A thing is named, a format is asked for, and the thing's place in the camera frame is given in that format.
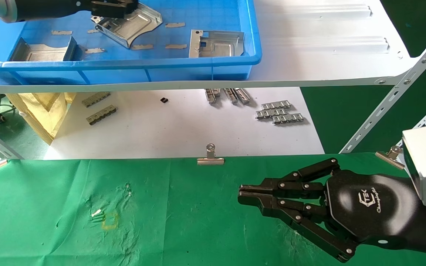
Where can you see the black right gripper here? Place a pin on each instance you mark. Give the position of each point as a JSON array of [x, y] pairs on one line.
[[375, 210]]

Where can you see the stamped metal plate curved cutout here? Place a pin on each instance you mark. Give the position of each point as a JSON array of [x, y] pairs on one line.
[[131, 29]]

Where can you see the blue plastic bin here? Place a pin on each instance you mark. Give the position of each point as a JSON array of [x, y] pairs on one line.
[[124, 72]]

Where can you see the stamped flat metal plate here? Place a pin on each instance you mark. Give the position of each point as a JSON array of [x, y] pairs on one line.
[[216, 46]]

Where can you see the yellow woven bag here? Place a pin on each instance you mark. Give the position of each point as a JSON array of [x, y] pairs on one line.
[[46, 114]]

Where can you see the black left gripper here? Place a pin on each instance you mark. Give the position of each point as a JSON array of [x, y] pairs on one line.
[[50, 7]]

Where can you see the dark metal link strip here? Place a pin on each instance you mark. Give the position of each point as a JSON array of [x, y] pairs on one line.
[[102, 115], [96, 99]]

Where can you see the white metal shelf rack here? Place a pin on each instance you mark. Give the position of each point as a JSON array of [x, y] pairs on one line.
[[309, 55]]

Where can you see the metal bracket with raised sides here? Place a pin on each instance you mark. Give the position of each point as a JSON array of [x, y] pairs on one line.
[[43, 53]]

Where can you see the silver metal link strip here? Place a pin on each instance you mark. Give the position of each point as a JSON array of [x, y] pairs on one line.
[[230, 95], [212, 95], [242, 96], [276, 105], [270, 113], [288, 118]]

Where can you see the small white paper scrap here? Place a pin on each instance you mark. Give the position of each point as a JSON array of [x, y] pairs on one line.
[[96, 213]]

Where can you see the green table cloth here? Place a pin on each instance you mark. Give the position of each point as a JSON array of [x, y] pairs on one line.
[[198, 221]]

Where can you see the beige tape strip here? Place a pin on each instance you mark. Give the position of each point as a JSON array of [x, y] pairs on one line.
[[175, 25], [91, 31], [94, 50], [141, 47], [176, 46], [61, 32]]

